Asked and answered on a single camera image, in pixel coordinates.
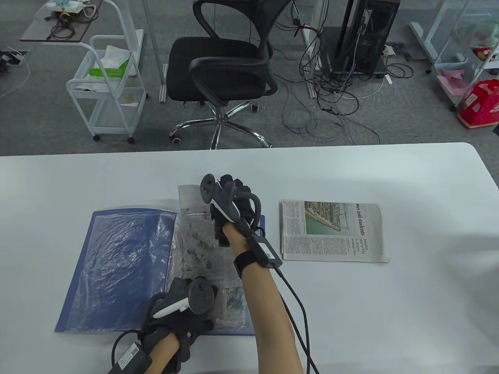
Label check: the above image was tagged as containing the person's right hand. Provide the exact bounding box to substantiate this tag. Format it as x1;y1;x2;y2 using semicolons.
211;175;262;247

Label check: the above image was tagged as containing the person's left hand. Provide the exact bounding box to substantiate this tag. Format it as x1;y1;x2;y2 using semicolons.
140;277;216;363

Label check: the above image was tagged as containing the blue file folder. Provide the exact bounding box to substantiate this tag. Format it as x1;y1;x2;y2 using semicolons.
55;210;267;336

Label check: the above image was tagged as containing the newspaper with green building photo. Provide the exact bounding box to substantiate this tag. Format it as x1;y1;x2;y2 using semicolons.
281;200;389;263

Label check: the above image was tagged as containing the person's left forearm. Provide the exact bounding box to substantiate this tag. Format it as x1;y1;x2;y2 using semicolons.
148;331;182;374

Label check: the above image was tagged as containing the person's right forearm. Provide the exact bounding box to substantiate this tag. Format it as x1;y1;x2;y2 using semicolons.
224;220;304;374

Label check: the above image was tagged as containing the grey round hand controller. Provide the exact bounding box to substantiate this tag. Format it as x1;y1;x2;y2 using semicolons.
152;279;218;319
200;173;240;222

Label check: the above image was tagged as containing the black wrist sensor box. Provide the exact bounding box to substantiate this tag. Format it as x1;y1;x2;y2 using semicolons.
107;341;152;374
233;228;283;279

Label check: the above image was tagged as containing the black office chair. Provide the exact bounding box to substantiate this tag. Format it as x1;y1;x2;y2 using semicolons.
166;0;294;150

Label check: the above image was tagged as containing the white wheeled cart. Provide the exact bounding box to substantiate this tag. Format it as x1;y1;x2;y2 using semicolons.
65;0;149;144

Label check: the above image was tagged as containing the green packet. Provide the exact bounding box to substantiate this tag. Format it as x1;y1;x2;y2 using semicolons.
89;58;131;78

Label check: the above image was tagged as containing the metal pole stand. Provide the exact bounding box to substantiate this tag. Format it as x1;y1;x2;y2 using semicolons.
142;0;168;104

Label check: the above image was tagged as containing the white cloth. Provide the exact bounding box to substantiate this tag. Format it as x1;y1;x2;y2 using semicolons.
101;45;137;76

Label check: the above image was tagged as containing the white desk leg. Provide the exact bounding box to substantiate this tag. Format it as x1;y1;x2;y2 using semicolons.
300;0;330;100

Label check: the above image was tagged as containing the black computer tower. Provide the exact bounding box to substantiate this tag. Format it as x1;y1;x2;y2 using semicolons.
331;0;401;76

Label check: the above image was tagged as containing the pink paper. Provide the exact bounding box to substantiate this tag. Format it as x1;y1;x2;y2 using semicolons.
437;69;476;100

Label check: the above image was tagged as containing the red bag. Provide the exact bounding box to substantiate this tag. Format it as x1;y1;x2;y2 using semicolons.
457;79;499;129

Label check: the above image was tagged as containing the white shelf rack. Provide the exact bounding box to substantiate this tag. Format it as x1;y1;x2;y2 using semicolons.
427;0;499;111

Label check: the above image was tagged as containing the white device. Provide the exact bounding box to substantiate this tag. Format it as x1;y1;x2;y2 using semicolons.
45;0;88;12

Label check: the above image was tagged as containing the dark side table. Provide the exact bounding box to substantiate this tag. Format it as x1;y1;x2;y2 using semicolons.
19;0;104;42

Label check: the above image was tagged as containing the black power strip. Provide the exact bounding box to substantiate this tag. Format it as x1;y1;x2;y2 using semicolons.
0;49;28;67

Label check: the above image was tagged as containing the red plush toy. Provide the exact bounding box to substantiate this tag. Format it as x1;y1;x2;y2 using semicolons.
472;46;499;62

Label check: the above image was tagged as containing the green plastic bag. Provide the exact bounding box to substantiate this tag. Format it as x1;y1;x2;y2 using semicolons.
466;18;499;44

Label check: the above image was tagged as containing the black glove cable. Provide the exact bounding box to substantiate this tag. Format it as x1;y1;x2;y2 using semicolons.
275;267;320;374
112;330;142;367

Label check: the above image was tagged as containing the tangle of black floor cables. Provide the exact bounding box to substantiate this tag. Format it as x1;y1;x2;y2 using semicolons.
273;0;414;145

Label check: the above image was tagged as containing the white desk frame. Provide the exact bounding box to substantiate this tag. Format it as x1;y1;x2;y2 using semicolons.
409;0;457;61

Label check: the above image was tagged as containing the coiled black cable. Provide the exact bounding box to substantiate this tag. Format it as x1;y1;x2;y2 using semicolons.
47;16;77;40

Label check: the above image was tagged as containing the white floor cable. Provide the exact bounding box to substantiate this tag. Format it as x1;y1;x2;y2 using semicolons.
0;58;32;99

